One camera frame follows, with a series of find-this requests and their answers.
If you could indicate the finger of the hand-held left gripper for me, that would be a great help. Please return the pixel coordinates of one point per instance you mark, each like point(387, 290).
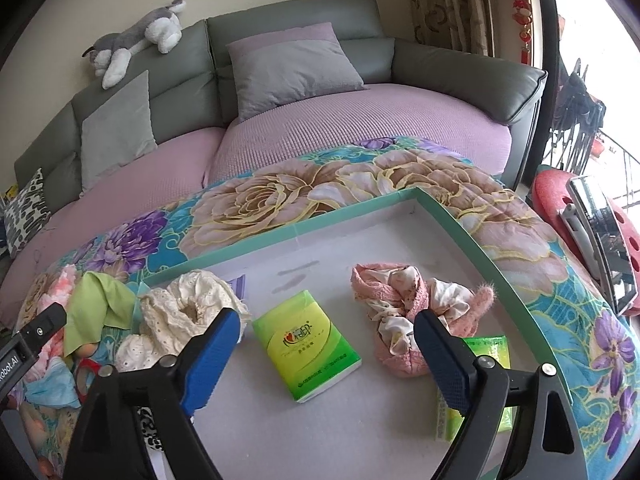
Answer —
point(42, 327)

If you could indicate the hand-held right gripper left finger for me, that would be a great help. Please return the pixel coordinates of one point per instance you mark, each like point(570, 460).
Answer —
point(212, 355)

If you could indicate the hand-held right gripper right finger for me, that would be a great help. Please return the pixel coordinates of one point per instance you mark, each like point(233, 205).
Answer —
point(442, 360)

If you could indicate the blue face mask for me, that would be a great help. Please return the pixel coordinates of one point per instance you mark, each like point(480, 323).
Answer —
point(50, 385)

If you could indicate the green tissue packet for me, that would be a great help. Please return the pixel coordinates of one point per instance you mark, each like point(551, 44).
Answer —
point(492, 355)
point(300, 345)

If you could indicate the pink fluffy toy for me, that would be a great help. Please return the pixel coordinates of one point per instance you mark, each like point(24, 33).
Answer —
point(62, 280)

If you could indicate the light green cloth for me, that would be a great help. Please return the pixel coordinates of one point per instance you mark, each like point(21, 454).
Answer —
point(95, 305)

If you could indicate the cream lace cloth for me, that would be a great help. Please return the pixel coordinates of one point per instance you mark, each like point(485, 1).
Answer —
point(170, 305)

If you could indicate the pink lace cloth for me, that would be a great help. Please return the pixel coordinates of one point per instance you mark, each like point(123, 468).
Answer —
point(390, 300)

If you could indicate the black white spotted cloth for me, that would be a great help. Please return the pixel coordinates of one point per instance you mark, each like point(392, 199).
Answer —
point(150, 430)

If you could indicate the teal-rimmed white tray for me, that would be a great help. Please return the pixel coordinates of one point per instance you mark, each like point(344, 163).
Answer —
point(350, 240)

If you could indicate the black white patterned cushion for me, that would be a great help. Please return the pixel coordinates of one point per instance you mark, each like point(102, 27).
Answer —
point(25, 215)

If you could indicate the floral blanket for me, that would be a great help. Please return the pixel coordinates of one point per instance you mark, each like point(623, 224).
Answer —
point(280, 200)

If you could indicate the red plastic stool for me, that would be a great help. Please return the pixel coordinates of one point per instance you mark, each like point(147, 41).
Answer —
point(550, 200)

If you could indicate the black folding rack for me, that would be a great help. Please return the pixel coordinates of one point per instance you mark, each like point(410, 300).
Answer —
point(575, 110)

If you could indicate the grey and purple cushion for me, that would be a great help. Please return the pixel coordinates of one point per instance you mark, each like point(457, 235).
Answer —
point(290, 70)

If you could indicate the grey white plush dog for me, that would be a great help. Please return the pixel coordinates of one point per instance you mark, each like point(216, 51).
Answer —
point(130, 40)

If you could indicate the beige patterned curtain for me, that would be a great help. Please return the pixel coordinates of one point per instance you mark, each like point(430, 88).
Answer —
point(450, 5)

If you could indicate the red hanging decoration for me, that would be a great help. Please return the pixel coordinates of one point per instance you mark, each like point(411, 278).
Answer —
point(522, 10)

